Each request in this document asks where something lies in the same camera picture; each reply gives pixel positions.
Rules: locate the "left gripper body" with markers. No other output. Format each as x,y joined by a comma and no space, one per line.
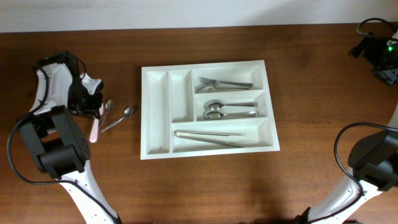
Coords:
83,103

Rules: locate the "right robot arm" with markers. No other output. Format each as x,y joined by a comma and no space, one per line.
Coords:
373,160

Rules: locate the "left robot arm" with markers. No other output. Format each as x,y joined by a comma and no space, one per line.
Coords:
58,130

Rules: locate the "white plastic cutlery tray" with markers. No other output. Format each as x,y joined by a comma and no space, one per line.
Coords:
169,103

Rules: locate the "steel kitchen tongs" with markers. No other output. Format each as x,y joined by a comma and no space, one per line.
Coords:
208,137

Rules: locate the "steel fork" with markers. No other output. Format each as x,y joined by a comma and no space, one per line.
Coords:
208,81
203,88

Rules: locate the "small teaspoon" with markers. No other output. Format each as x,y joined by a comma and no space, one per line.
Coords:
108,107

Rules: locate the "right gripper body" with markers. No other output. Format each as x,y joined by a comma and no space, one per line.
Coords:
379,55

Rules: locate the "pink plastic knife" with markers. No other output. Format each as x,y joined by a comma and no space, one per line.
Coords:
94,130

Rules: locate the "teaspoon with textured handle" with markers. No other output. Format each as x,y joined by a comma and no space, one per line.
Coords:
127,113

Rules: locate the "steel tablespoon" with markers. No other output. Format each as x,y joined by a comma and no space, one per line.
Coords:
214,105
216,115

